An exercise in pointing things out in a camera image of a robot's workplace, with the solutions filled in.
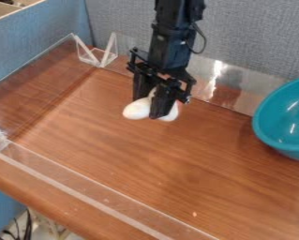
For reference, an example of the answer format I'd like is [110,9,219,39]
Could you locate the clear acrylic left barrier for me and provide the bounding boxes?
[0,34,79,139]

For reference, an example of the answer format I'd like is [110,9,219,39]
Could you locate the black cables under table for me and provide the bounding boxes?
[0,208,35,240]

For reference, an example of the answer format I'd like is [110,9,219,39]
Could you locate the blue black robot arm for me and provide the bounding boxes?
[123,0,207,122]

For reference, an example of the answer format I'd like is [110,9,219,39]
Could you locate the white plush mushroom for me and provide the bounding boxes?
[123,89,179,122]

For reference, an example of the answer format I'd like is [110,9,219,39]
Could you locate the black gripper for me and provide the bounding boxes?
[127,47,197,119]

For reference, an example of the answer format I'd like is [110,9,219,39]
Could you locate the clear acrylic corner bracket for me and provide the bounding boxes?
[71,33,118,68]

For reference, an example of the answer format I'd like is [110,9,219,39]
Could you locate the blue partition with wooden top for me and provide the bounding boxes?
[0,0,92,81]

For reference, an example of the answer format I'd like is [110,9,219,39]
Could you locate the clear acrylic front barrier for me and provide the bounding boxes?
[0,141,218,240]

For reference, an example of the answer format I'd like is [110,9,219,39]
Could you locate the clear acrylic back barrier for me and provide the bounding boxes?
[100,32,290,116]

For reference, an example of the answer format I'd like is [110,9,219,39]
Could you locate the clear acrylic barrier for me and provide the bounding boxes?
[0,34,79,139]
[0,141,218,240]
[100,32,290,116]

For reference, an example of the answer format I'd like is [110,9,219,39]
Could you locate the blue plastic bowl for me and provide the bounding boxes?
[251,78,299,160]

